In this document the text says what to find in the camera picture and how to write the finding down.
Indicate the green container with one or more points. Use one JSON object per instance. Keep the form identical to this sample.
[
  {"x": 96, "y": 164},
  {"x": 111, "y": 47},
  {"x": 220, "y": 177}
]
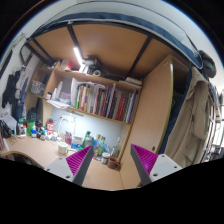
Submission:
[{"x": 29, "y": 127}]

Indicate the pink snack packet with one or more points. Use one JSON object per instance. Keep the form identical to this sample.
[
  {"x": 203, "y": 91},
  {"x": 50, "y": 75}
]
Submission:
[{"x": 68, "y": 138}]

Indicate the clear glass bottle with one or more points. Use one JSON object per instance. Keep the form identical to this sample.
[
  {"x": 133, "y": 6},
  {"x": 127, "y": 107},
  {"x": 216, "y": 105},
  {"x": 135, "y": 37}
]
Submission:
[{"x": 116, "y": 149}]

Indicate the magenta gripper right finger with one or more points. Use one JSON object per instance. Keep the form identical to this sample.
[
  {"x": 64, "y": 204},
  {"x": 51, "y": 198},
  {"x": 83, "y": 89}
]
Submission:
[{"x": 152, "y": 167}]

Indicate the wooden bookshelf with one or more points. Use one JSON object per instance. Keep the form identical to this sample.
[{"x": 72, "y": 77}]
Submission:
[{"x": 144, "y": 110}]

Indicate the red white canister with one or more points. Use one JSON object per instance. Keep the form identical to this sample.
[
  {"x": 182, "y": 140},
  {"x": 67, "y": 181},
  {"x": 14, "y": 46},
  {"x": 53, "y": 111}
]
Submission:
[{"x": 50, "y": 126}]

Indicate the dark hanging clothes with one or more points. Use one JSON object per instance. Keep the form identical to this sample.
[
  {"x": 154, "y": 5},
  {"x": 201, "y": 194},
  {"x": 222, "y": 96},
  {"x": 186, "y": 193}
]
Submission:
[{"x": 15, "y": 93}]

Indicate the beige hanging coat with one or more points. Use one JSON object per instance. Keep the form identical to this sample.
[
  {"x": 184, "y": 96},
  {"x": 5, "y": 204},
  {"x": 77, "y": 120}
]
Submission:
[{"x": 186, "y": 141}]

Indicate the row of books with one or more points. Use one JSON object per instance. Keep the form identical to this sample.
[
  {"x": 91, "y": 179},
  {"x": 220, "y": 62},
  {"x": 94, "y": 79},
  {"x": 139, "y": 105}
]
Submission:
[{"x": 104, "y": 100}]

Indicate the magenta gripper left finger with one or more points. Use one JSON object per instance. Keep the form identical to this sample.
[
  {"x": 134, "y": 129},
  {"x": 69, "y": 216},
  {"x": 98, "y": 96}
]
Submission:
[{"x": 74, "y": 167}]

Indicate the white green-handled mug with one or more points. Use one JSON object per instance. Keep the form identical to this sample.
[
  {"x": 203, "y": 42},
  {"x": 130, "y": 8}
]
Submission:
[{"x": 62, "y": 148}]

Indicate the brown ceramic mug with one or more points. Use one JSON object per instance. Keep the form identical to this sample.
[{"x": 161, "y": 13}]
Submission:
[{"x": 113, "y": 163}]

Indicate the grey shaker bottle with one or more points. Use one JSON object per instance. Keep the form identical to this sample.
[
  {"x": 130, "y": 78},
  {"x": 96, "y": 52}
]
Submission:
[{"x": 89, "y": 141}]

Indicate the LED strip light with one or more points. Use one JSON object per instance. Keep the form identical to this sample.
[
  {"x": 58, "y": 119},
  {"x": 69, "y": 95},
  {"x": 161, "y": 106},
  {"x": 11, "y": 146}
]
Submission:
[{"x": 78, "y": 55}]

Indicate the clear plastic water bottle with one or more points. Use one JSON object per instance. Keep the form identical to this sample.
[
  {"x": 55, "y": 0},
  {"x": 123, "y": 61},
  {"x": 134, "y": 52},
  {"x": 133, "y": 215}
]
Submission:
[{"x": 101, "y": 146}]

